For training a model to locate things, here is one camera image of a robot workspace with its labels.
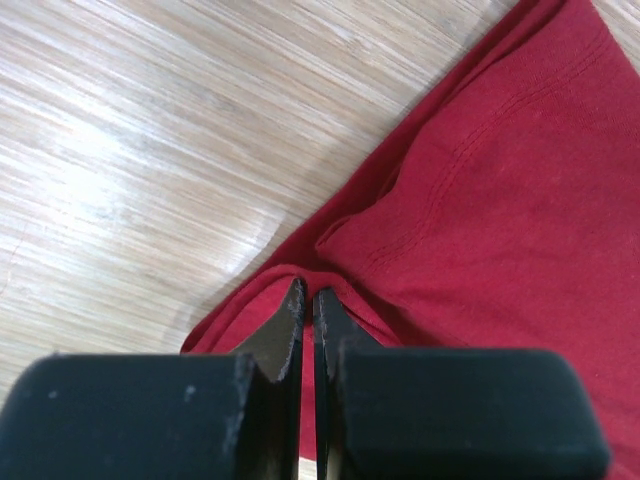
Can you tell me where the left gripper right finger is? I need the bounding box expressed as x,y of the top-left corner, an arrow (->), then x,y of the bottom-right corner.
313,289 -> 611,479

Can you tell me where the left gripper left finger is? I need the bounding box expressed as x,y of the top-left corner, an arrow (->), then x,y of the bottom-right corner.
1,279 -> 305,479

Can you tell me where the dark red t shirt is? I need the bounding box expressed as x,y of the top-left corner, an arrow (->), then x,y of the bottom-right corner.
183,1 -> 639,479

